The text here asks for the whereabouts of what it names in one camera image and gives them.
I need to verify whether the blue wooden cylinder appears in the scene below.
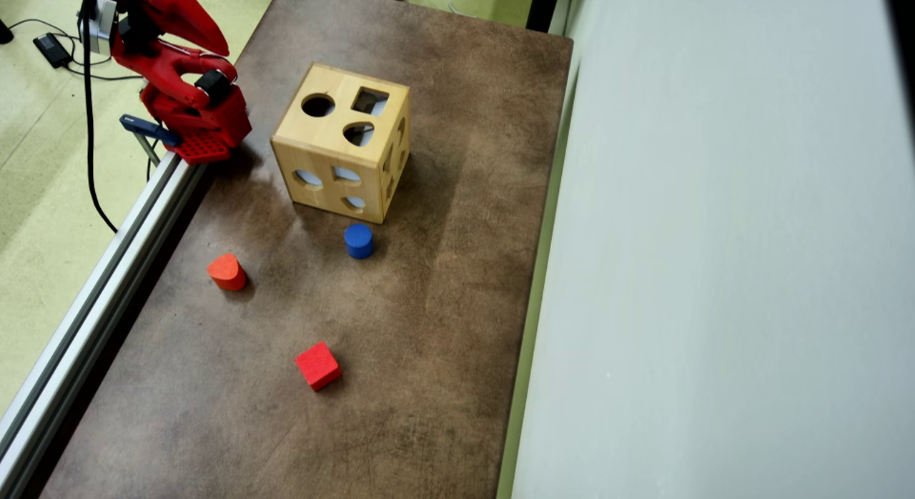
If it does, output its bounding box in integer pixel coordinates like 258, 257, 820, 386
344, 223, 375, 260

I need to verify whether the wooden shape sorter box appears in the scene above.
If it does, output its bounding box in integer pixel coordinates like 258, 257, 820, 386
270, 63, 412, 225

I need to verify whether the blue clamp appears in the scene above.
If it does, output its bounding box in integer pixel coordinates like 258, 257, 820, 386
119, 114, 180, 165

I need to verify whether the black power adapter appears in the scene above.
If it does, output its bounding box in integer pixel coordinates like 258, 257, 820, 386
33, 32, 74, 69

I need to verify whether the orange teardrop block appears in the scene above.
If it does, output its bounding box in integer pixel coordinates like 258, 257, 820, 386
207, 253, 248, 292

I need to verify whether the red wooden cube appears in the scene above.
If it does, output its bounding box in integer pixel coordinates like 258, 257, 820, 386
295, 342, 343, 392

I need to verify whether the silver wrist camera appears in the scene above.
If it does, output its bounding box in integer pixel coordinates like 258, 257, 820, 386
79, 0, 119, 56

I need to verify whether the thin black cable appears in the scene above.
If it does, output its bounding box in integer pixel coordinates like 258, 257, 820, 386
7, 17, 145, 82

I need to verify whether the thick black cable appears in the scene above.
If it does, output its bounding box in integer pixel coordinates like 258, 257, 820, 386
80, 0, 119, 234

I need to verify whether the aluminium profile rail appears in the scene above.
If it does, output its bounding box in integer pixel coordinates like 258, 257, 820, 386
0, 152, 208, 499

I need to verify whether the dark vertical post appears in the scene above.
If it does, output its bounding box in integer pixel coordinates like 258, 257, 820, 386
526, 0, 564, 34

